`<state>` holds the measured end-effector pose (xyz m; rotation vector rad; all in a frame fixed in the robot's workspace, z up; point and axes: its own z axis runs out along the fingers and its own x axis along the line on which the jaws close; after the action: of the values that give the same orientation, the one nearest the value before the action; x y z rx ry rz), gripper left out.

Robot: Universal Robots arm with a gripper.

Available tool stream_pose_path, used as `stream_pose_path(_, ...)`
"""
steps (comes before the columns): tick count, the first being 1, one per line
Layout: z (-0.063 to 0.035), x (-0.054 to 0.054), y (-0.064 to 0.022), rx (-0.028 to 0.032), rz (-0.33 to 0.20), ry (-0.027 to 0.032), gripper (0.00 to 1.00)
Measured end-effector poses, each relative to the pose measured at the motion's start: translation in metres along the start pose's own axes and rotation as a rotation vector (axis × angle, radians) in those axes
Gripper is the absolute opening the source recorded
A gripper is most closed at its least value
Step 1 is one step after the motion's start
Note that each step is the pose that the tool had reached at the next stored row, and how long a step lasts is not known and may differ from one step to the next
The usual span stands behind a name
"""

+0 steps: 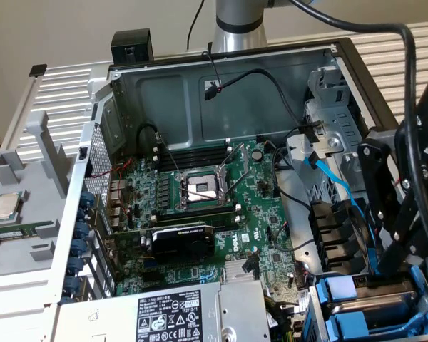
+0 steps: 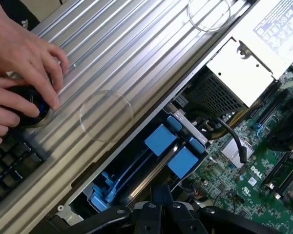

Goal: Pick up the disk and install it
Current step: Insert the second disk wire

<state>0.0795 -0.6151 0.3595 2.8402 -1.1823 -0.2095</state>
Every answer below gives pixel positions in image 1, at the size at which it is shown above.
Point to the blue slot retention clip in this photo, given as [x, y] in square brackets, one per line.
[71, 285]
[75, 266]
[79, 248]
[82, 213]
[87, 197]
[82, 230]

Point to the grey power supply unit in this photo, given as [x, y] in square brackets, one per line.
[235, 310]

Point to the open grey PC case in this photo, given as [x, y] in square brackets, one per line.
[164, 107]

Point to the green motherboard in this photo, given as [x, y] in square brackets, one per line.
[253, 213]

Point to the grey plastic parts rack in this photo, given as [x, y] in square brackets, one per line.
[39, 213]

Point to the green RAM stick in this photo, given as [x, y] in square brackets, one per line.
[7, 235]

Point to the coin cell battery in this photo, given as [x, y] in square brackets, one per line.
[257, 154]

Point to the empty blue disk carrier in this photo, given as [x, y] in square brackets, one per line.
[353, 322]

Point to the silver socket locking lever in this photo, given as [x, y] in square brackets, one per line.
[167, 153]
[237, 182]

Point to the silver socket cover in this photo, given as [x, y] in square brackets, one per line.
[244, 158]

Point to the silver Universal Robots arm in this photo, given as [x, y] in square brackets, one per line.
[239, 39]

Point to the black box bracket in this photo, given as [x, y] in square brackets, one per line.
[132, 42]

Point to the black RAM slot row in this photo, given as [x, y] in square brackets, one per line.
[199, 213]
[196, 156]

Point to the CPU socket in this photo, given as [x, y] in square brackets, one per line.
[199, 187]

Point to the grey metal drive cage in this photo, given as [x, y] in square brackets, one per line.
[342, 121]

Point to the silver CPU chip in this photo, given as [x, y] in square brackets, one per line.
[3, 208]

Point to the black graphics card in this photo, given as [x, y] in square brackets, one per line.
[182, 244]

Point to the black plastic bracket stack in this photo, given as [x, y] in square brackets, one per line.
[328, 228]

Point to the silver heatsink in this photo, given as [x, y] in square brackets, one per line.
[235, 270]

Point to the metal port block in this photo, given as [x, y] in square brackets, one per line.
[117, 199]

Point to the grey metal disk bay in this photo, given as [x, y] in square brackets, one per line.
[317, 317]

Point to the hard disk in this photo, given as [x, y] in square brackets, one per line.
[335, 292]

